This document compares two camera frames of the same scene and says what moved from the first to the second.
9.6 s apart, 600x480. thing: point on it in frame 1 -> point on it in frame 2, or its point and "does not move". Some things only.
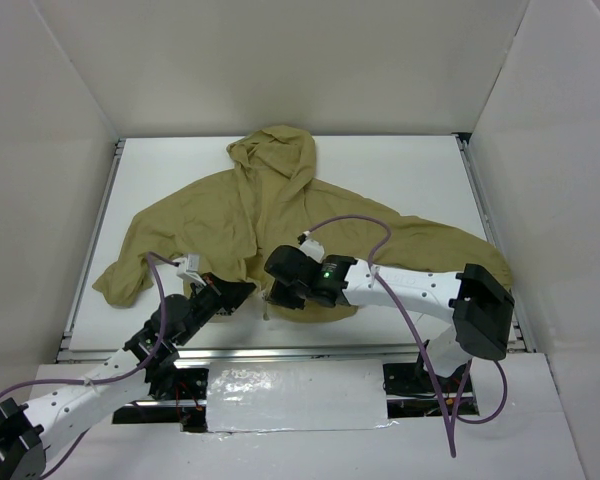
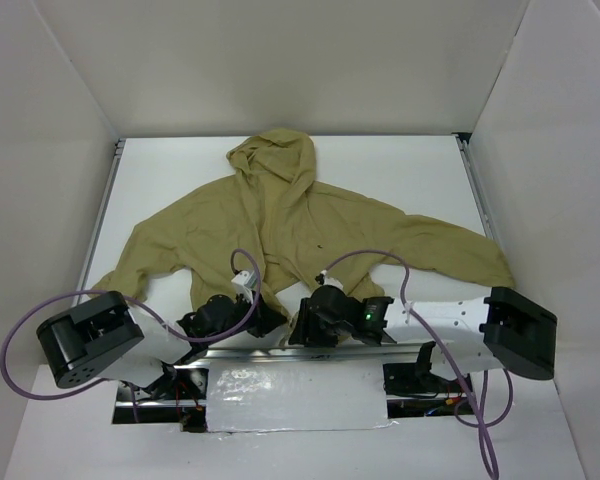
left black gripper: x=221 y=293 -> x=268 y=316
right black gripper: x=277 y=293 -> x=303 y=321
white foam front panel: x=295 y=395 does not move
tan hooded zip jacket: x=227 y=229 does not move
